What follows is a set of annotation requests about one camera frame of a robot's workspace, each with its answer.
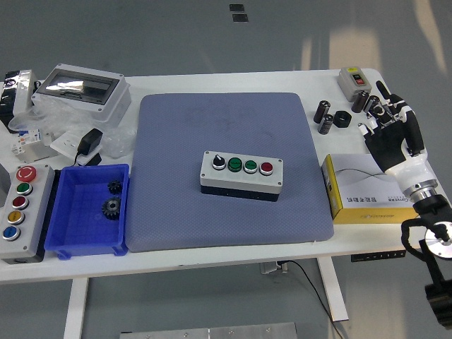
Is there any black cable under table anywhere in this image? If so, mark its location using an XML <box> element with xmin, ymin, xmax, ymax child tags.
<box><xmin>278</xmin><ymin>260</ymin><xmax>350</xmax><ymax>339</ymax></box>

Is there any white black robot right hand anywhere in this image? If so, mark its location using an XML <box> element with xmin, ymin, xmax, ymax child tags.
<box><xmin>357</xmin><ymin>80</ymin><xmax>437</xmax><ymax>190</ymax></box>

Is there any grey five-button control station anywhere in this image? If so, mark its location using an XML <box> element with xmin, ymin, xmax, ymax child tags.
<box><xmin>0</xmin><ymin>162</ymin><xmax>57</xmax><ymax>265</ymax></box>

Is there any aluminium plate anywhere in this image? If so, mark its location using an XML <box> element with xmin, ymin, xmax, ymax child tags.
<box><xmin>119</xmin><ymin>321</ymin><xmax>298</xmax><ymax>339</ymax></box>

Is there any grey box at edge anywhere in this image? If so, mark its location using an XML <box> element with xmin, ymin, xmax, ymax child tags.
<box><xmin>0</xmin><ymin>164</ymin><xmax>11</xmax><ymax>208</ymax></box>

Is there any large black bevel gear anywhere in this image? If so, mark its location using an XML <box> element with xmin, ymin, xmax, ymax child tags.
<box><xmin>101</xmin><ymin>196</ymin><xmax>123</xmax><ymax>222</ymax></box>

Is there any black power adapter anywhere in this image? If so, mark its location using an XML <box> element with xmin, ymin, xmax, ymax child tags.
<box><xmin>72</xmin><ymin>127</ymin><xmax>104</xmax><ymax>167</ymax></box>

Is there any white wall socket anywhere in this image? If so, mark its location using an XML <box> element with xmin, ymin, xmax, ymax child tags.
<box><xmin>50</xmin><ymin>130</ymin><xmax>103</xmax><ymax>167</ymax></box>

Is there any grey bracket under table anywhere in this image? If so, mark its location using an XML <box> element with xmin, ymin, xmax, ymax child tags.
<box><xmin>260</xmin><ymin>261</ymin><xmax>289</xmax><ymax>275</ymax></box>

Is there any grey enclosure with clear lid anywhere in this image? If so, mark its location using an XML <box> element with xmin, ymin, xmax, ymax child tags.
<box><xmin>31</xmin><ymin>63</ymin><xmax>132</xmax><ymax>124</ymax></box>

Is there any black table control panel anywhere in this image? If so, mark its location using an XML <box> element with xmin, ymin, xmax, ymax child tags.
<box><xmin>350</xmin><ymin>251</ymin><xmax>406</xmax><ymax>263</ymax></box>

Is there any yellow white cardboard box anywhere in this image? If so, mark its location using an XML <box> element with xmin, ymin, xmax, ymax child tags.
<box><xmin>321</xmin><ymin>153</ymin><xmax>424</xmax><ymax>225</ymax></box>

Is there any blue-grey mat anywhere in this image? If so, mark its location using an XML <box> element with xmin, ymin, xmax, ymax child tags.
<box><xmin>125</xmin><ymin>92</ymin><xmax>335</xmax><ymax>254</ymax></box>

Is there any clear plastic bag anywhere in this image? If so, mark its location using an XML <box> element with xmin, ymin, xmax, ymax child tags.
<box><xmin>8</xmin><ymin>95</ymin><xmax>138</xmax><ymax>160</ymax></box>

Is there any blue plastic bin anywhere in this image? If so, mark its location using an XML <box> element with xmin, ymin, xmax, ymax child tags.
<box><xmin>44</xmin><ymin>162</ymin><xmax>131</xmax><ymax>261</ymax></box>

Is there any grey two-button switch box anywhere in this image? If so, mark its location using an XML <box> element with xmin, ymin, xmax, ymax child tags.
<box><xmin>337</xmin><ymin>66</ymin><xmax>371</xmax><ymax>102</ymax></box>

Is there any grey metal plate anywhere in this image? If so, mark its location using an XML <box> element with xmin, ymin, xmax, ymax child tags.
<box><xmin>17</xmin><ymin>143</ymin><xmax>59</xmax><ymax>163</ymax></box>

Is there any white table leg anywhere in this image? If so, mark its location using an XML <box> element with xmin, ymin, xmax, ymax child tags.
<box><xmin>63</xmin><ymin>278</ymin><xmax>89</xmax><ymax>339</ymax></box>
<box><xmin>316</xmin><ymin>257</ymin><xmax>350</xmax><ymax>322</ymax></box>

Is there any white circuit breaker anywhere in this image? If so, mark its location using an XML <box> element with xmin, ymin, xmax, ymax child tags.
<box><xmin>9</xmin><ymin>127</ymin><xmax>47</xmax><ymax>156</ymax></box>

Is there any white black wrapped device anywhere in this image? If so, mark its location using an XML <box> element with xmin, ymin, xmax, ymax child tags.
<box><xmin>0</xmin><ymin>69</ymin><xmax>38</xmax><ymax>128</ymax></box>

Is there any grey four-button control box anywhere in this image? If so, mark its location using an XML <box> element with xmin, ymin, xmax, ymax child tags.
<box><xmin>199</xmin><ymin>150</ymin><xmax>285</xmax><ymax>203</ymax></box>

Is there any black hex nut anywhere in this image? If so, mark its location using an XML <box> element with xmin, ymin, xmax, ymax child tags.
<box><xmin>333</xmin><ymin>110</ymin><xmax>353</xmax><ymax>128</ymax></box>

